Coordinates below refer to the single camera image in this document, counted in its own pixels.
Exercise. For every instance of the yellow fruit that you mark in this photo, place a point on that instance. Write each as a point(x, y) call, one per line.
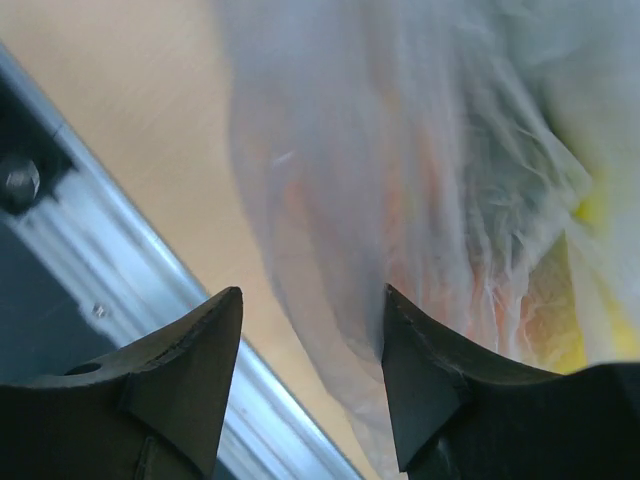
point(583, 302)

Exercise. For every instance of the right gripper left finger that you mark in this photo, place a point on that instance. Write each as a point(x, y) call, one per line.
point(153, 409)

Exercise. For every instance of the orange fruit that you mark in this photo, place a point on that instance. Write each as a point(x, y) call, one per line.
point(455, 234)

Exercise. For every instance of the clear plastic fruit bag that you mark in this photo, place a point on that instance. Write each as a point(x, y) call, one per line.
point(423, 68)

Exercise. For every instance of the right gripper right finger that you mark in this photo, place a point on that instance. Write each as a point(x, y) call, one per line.
point(460, 411)

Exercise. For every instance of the aluminium mounting rail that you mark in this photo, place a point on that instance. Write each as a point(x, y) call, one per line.
point(129, 283)

